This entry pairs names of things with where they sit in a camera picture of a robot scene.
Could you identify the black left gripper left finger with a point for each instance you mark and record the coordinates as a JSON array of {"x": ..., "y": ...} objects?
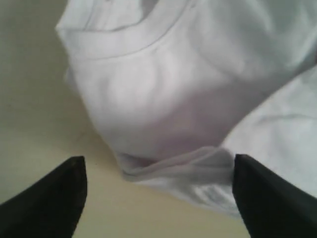
[{"x": 50, "y": 208}]

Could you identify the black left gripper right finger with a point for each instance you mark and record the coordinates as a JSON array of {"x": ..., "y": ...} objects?
[{"x": 270, "y": 206}]

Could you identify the white t-shirt red lettering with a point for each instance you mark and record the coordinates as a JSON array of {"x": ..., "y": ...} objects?
[{"x": 177, "y": 88}]

